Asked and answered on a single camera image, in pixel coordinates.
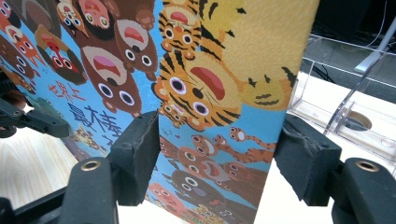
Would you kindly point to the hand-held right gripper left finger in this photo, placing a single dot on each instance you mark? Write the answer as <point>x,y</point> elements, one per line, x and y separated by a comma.
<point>134,155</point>

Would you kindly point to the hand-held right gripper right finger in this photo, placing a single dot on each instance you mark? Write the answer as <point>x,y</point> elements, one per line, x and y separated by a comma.
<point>308,161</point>

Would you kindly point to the clear acrylic book rack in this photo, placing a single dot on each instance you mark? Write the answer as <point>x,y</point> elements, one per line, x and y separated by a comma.
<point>367,146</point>

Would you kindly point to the colourful animal picture book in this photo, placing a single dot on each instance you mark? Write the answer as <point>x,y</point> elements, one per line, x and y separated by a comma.
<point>218,46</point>

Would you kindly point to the white metal stand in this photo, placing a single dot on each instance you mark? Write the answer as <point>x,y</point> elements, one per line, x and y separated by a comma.
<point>372,56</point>

